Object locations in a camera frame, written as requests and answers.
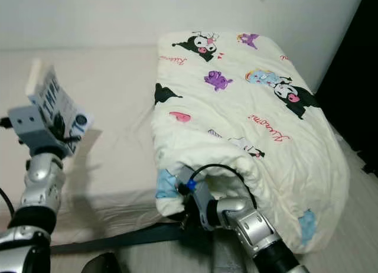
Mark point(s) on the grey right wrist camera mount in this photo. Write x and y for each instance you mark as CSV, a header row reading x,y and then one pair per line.
x,y
204,199

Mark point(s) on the black cabinet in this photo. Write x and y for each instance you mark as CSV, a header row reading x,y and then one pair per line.
x,y
360,54

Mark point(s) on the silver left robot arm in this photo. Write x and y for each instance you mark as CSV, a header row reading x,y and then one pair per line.
x,y
44,187

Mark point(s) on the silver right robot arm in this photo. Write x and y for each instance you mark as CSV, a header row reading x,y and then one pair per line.
x,y
254,226

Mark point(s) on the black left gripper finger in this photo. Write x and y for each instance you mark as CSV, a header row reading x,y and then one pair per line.
x,y
58,129

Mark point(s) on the cream cartoon print blanket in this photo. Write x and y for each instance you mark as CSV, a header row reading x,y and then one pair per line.
x,y
242,107

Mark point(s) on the white book with blue print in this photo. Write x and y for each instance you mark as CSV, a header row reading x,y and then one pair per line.
x,y
56,98

